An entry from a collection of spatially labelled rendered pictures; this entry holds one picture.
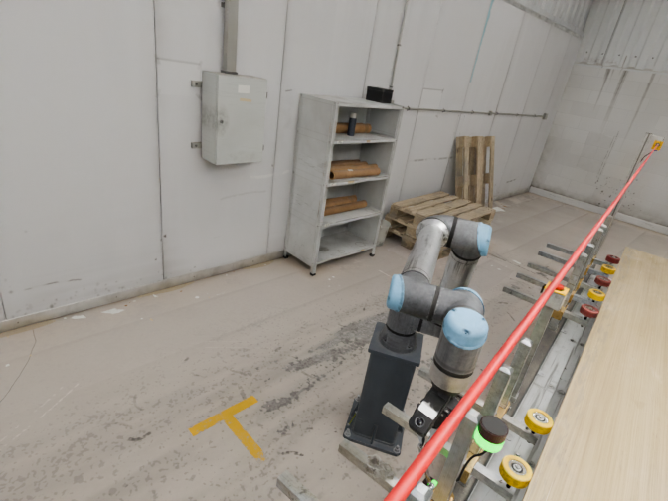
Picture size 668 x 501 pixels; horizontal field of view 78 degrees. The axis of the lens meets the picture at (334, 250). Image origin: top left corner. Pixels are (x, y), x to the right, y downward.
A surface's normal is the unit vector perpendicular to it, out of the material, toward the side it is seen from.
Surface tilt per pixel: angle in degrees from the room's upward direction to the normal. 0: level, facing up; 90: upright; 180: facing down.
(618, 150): 90
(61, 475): 0
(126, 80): 90
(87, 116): 90
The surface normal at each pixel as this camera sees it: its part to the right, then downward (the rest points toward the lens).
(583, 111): -0.71, 0.20
